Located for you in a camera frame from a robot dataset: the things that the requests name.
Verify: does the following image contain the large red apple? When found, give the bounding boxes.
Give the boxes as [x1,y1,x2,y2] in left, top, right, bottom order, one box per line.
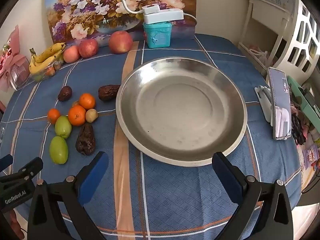
[108,30,133,54]

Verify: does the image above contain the white wooden shelf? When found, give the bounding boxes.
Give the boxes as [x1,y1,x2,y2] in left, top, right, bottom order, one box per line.
[237,0,297,77]

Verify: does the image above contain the round metal plate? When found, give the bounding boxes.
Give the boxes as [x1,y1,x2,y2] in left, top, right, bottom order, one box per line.
[116,57,248,167]

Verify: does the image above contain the green jujube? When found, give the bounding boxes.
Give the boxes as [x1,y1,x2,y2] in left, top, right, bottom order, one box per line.
[55,115,73,139]

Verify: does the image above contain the blue plaid tablecloth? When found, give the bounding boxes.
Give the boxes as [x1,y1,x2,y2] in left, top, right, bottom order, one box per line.
[0,32,303,240]

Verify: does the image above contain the white phone stand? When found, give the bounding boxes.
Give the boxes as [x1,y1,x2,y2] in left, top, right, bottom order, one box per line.
[254,85,275,123]

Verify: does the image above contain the medium dried red date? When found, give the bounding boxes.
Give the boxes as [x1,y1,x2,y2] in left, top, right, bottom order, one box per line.
[98,85,121,102]

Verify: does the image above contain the white cutout frame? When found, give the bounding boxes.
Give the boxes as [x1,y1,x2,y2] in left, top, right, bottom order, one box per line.
[274,0,320,80]

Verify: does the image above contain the small orange persimmon with stem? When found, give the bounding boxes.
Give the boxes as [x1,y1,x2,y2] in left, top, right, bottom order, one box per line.
[68,105,87,127]

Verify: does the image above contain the white power adapter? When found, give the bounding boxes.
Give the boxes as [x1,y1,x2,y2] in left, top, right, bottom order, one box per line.
[144,8,185,25]

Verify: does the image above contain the flower painting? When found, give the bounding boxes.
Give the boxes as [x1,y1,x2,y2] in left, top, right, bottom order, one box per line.
[44,0,197,46]

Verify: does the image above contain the teal house-shaped box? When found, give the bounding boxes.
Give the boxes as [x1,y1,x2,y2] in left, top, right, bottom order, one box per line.
[143,21,173,49]

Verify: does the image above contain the small orange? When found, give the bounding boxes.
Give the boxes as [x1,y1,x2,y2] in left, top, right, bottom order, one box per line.
[47,108,61,125]
[79,93,96,110]

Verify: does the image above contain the pink wrapped bouquet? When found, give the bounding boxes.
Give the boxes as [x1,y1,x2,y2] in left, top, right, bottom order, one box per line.
[0,25,32,92]

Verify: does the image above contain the white plastic bag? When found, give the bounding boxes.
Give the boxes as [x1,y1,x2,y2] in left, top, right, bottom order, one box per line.
[249,45,268,67]

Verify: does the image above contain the light green box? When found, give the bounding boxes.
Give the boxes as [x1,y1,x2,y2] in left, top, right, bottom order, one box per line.
[287,76,320,127]

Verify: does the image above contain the small dried red date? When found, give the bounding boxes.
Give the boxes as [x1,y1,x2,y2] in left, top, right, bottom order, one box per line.
[57,86,73,102]

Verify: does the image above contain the white power cable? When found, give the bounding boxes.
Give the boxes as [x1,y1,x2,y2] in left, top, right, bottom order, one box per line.
[183,12,197,27]

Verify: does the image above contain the green mango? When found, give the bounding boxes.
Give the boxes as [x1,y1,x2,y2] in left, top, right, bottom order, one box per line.
[49,136,69,165]

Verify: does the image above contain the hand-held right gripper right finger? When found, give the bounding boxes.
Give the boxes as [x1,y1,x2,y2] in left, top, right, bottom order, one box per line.
[212,151,293,240]

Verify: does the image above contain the pale pink apple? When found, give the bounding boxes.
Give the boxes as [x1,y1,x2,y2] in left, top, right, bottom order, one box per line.
[63,45,81,64]

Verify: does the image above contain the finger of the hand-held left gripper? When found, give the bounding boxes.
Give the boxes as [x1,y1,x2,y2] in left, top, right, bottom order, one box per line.
[17,157,44,181]
[0,154,14,173]

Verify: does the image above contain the large dried red date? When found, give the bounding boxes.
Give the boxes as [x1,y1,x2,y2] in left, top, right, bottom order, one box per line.
[75,122,96,156]

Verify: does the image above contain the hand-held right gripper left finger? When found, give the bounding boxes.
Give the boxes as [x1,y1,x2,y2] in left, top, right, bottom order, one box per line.
[27,151,109,240]

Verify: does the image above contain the dark red apple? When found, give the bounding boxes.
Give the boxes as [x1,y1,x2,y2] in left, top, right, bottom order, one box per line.
[78,38,99,58]

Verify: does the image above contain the yellow banana bunch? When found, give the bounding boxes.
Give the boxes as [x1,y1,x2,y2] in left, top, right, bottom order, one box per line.
[29,42,67,75]

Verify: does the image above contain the clear plastic fruit container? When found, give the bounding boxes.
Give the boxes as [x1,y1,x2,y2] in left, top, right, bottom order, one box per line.
[30,57,64,82]

